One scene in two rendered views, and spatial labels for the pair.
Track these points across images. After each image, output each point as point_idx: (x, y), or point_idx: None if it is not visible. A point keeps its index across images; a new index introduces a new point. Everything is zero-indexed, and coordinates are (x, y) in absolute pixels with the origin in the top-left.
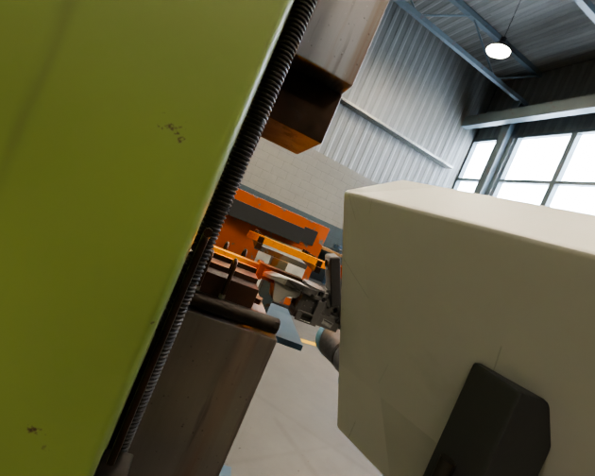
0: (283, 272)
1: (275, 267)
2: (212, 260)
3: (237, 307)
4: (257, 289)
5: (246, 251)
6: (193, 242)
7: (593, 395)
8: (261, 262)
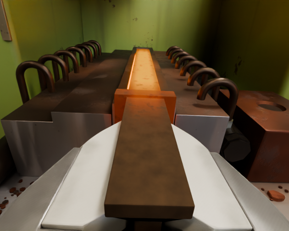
0: (120, 127)
1: (153, 113)
2: (99, 81)
3: (4, 135)
4: (5, 118)
5: (210, 82)
6: (0, 39)
7: None
8: (135, 90)
